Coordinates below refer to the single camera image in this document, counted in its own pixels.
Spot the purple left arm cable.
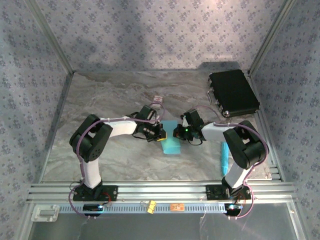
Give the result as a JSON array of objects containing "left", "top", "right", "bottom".
[{"left": 68, "top": 102, "right": 166, "bottom": 221}]

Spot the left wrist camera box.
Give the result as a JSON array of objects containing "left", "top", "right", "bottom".
[{"left": 147, "top": 109, "right": 160, "bottom": 123}]

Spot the light blue tube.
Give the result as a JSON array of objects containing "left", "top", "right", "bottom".
[{"left": 219, "top": 141, "right": 230, "bottom": 176}]

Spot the small red white card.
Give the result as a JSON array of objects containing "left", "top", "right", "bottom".
[{"left": 151, "top": 95, "right": 164, "bottom": 110}]

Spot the white plastic bracket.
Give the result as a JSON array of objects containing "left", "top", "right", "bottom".
[{"left": 31, "top": 204, "right": 60, "bottom": 223}]

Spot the light blue paper sheet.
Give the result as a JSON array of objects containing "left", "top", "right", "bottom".
[{"left": 159, "top": 119, "right": 181, "bottom": 155}]

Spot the small black controller board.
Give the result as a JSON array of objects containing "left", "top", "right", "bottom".
[
  {"left": 224, "top": 202, "right": 243, "bottom": 216},
  {"left": 83, "top": 203, "right": 105, "bottom": 216}
]

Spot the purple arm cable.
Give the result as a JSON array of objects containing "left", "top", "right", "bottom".
[
  {"left": 189, "top": 104, "right": 270, "bottom": 221},
  {"left": 68, "top": 102, "right": 166, "bottom": 221}
]

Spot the aluminium corner post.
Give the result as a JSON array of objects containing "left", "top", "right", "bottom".
[
  {"left": 248, "top": 0, "right": 298, "bottom": 76},
  {"left": 24, "top": 0, "right": 76, "bottom": 75}
]

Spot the aluminium front rail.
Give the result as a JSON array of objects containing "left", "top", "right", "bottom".
[{"left": 26, "top": 181, "right": 297, "bottom": 203}]

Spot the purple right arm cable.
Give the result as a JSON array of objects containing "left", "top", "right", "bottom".
[{"left": 189, "top": 104, "right": 270, "bottom": 221}]

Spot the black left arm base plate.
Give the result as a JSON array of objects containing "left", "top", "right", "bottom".
[{"left": 72, "top": 185, "right": 119, "bottom": 202}]

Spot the yellow binder clip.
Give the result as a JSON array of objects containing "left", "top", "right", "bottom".
[{"left": 145, "top": 199, "right": 157, "bottom": 215}]

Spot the black hard case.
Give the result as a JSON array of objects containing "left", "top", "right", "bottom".
[{"left": 207, "top": 69, "right": 261, "bottom": 118}]

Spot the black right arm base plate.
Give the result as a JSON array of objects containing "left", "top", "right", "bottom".
[{"left": 206, "top": 184, "right": 252, "bottom": 201}]

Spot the slotted grey cable duct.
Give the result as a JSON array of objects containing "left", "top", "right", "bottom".
[{"left": 58, "top": 202, "right": 227, "bottom": 214}]

